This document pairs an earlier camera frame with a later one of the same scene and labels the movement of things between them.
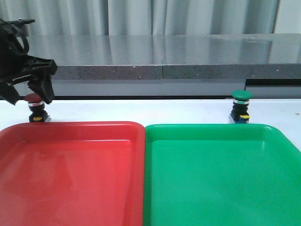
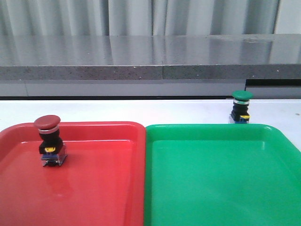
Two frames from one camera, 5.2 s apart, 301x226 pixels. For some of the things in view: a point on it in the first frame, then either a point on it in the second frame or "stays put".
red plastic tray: (72, 173) stays put
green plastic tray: (220, 174) stays put
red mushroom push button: (37, 106) -> (52, 150)
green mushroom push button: (239, 113) stays put
